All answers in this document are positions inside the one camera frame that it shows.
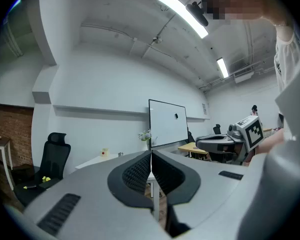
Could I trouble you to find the long ceiling tube light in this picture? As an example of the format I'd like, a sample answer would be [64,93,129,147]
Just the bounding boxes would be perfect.
[155,0,209,40]

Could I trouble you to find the yellow wooden table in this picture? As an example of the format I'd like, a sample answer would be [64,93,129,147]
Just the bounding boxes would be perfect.
[177,141,210,160]

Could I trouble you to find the white-framed wooden side table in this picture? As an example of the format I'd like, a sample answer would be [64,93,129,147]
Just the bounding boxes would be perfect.
[0,136,15,191]

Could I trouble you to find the black mesh office chair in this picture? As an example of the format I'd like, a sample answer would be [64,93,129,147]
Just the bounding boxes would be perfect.
[11,132,72,207]

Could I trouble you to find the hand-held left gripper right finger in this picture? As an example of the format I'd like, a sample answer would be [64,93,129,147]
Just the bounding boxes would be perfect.
[151,150,251,237]

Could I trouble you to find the whiteboard with black stand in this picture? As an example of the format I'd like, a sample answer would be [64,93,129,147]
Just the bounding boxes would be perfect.
[148,98,190,150]

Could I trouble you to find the person's neck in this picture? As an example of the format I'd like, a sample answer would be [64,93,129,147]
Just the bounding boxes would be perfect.
[258,0,292,27]

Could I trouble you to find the person's white shirt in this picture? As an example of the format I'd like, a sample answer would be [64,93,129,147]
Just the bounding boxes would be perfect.
[273,25,300,96]

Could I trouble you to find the blue and white flower bouquet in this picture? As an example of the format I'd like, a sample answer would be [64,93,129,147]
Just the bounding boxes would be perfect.
[137,129,153,142]

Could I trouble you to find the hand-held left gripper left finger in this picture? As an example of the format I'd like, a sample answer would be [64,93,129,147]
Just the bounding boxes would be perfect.
[23,150,172,240]

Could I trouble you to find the person's right forearm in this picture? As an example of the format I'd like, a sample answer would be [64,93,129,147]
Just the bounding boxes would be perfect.
[257,128,286,156]

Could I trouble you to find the black head-mounted camera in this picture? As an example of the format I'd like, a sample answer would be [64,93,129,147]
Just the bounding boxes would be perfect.
[185,0,210,27]

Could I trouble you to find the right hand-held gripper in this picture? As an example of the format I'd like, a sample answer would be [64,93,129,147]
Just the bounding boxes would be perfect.
[195,115,265,164]

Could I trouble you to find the white ceiling air conditioner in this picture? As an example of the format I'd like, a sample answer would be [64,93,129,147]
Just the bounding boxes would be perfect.
[233,70,255,85]

